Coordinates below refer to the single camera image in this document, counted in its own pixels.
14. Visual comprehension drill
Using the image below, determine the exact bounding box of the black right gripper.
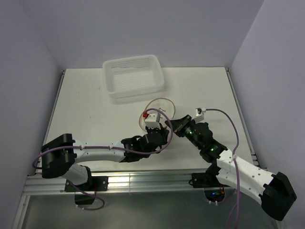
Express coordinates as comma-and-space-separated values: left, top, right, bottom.
165, 114, 203, 150

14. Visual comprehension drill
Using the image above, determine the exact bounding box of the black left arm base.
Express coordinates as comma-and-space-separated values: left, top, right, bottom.
64, 176, 109, 206

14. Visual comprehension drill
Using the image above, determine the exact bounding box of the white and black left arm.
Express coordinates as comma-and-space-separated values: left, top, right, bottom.
41, 126, 170, 190

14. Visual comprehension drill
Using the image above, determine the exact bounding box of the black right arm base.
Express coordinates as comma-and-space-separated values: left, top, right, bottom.
188, 172, 225, 202

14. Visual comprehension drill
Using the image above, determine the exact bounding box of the white perforated plastic basket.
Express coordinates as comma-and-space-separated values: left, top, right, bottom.
102, 55, 165, 99

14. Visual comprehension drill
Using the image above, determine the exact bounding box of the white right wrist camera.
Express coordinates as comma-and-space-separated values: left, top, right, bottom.
192, 107, 206, 123

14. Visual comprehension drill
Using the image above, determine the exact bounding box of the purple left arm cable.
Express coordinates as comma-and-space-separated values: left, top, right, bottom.
32, 108, 173, 211

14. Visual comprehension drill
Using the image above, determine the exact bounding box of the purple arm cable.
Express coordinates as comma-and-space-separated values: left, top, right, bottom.
204, 108, 242, 229
32, 108, 173, 211

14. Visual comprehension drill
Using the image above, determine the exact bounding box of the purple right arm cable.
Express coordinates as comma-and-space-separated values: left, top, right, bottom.
204, 108, 242, 229

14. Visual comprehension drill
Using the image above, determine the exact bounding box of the aluminium rail frame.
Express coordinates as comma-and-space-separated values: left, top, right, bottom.
13, 67, 258, 229

